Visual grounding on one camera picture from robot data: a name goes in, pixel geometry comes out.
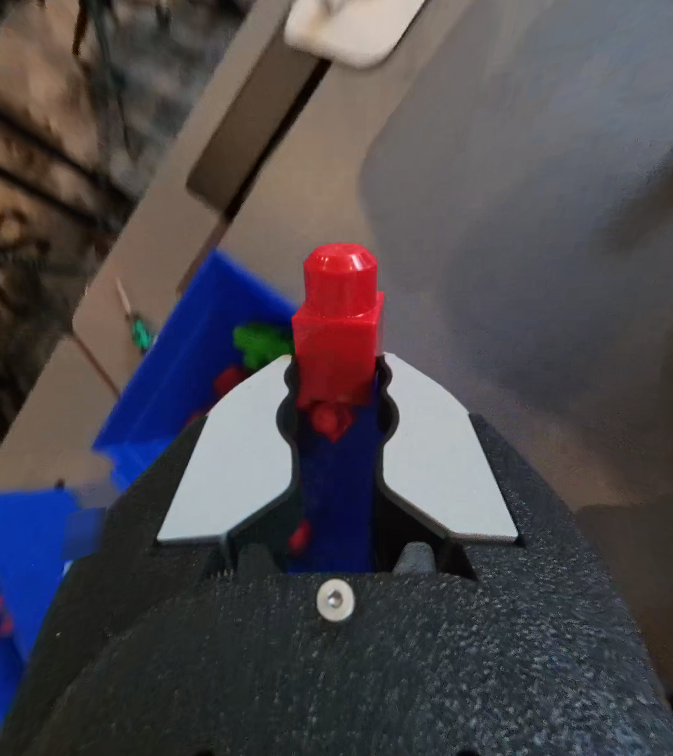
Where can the blue plastic storage bin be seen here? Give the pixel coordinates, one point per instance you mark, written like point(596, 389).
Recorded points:
point(23, 567)
point(183, 366)

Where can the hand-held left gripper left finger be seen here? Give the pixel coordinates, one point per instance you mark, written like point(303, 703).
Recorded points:
point(230, 473)

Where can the red single-stud mega block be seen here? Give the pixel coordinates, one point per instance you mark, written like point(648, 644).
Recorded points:
point(336, 337)

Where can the heap of assorted mega blocks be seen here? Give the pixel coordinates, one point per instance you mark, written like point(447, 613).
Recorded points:
point(260, 345)

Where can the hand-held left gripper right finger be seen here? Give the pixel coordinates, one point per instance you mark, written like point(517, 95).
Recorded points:
point(449, 473)

